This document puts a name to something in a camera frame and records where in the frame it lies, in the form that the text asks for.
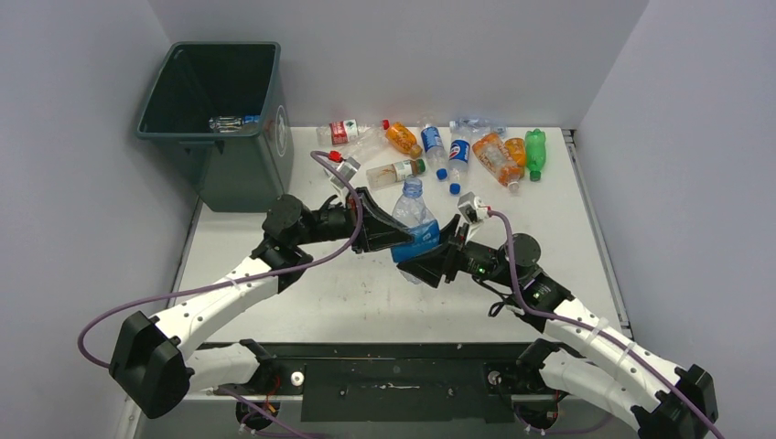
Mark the brown stained bottle green cap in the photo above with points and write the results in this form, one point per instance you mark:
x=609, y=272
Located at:
x=397, y=172

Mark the dark green plastic bin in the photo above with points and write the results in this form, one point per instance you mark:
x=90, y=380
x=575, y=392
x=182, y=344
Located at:
x=239, y=172

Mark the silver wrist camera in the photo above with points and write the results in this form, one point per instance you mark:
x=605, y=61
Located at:
x=348, y=168
x=472, y=209

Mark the orange crushed bottle back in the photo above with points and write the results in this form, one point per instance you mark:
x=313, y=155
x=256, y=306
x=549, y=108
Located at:
x=493, y=155

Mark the large Pepsi bottle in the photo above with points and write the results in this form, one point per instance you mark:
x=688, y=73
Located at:
x=233, y=124

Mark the blue label water bottle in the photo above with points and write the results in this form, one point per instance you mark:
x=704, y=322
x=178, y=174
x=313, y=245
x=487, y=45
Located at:
x=435, y=151

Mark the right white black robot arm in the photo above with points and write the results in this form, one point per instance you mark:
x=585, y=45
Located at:
x=580, y=352

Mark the green soda bottle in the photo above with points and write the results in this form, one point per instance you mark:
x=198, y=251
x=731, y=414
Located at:
x=535, y=147

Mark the Pepsi bottle blue cap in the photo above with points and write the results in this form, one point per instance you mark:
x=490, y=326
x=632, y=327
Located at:
x=458, y=165

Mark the red label bottle back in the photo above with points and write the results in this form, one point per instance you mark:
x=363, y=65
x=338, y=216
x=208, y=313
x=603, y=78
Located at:
x=346, y=131

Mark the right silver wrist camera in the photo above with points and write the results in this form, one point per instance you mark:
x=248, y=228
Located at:
x=472, y=209

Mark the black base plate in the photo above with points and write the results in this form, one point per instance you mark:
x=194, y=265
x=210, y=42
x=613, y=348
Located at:
x=431, y=382

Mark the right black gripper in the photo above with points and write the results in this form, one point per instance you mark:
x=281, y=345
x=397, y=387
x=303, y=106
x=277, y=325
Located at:
x=432, y=266

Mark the clear crushed bottle back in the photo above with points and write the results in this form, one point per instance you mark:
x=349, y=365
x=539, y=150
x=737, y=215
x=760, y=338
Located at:
x=476, y=125

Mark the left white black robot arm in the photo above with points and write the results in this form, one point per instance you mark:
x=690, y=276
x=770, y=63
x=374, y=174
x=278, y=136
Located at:
x=157, y=359

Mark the clear bottle white cap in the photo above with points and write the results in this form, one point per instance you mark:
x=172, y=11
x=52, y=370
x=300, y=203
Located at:
x=362, y=149

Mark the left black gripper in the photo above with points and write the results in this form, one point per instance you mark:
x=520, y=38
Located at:
x=378, y=230

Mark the light blue label bottle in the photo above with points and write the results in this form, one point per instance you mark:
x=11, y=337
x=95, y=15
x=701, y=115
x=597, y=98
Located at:
x=411, y=210

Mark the small orange juice bottle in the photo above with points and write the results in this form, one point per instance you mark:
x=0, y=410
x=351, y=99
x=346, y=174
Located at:
x=403, y=140

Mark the small orange bottle right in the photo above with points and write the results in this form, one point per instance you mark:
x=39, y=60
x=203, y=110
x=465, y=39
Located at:
x=516, y=150

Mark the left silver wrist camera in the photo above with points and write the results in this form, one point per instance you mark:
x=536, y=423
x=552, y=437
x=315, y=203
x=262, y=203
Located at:
x=348, y=168

